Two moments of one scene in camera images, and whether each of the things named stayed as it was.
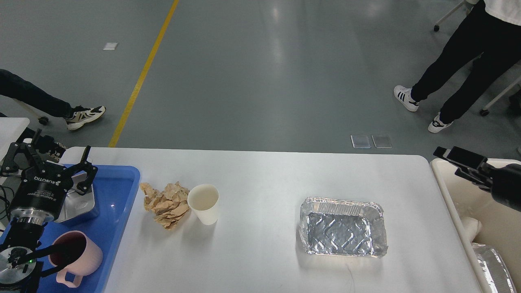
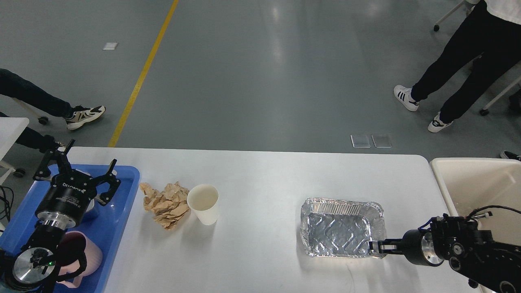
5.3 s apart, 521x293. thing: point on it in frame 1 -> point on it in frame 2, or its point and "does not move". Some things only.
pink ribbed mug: (81, 256) does not move
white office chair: (484, 112) does not move
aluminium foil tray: (333, 227) does not move
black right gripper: (506, 185) -> (418, 247)
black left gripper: (42, 194) -> (67, 198)
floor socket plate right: (382, 141) does not move
